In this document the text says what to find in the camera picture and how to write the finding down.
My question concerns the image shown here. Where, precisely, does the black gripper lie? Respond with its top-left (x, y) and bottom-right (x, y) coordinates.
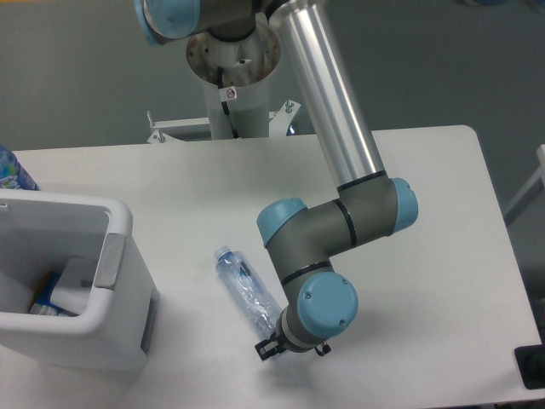
top-left (255, 327), bottom-right (331, 360)

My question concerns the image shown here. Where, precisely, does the clear plastic water bottle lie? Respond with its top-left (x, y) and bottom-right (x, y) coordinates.
top-left (215, 246), bottom-right (281, 339)

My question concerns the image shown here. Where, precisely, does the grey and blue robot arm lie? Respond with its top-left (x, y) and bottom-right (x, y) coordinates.
top-left (134, 1), bottom-right (418, 360)

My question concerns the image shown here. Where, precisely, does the white plastic trash bin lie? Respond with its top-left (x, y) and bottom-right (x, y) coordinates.
top-left (1, 190), bottom-right (159, 371)

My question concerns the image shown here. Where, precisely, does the black clamp at table edge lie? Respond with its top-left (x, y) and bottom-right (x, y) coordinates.
top-left (514, 344), bottom-right (544, 390)

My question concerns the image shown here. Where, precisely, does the blue snack wrapper in bin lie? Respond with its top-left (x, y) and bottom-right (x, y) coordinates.
top-left (28, 272), bottom-right (70, 317)

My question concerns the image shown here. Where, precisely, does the white pedestal base bracket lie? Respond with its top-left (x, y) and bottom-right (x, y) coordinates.
top-left (146, 100), bottom-right (314, 144)

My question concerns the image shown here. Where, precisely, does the black cable on pedestal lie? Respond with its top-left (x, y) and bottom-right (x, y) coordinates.
top-left (215, 65), bottom-right (241, 139)

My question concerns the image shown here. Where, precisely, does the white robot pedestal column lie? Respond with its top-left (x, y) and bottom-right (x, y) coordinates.
top-left (186, 22), bottom-right (281, 140)

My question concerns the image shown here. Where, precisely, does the white frame at right edge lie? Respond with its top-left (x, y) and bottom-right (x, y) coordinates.
top-left (503, 144), bottom-right (544, 226)

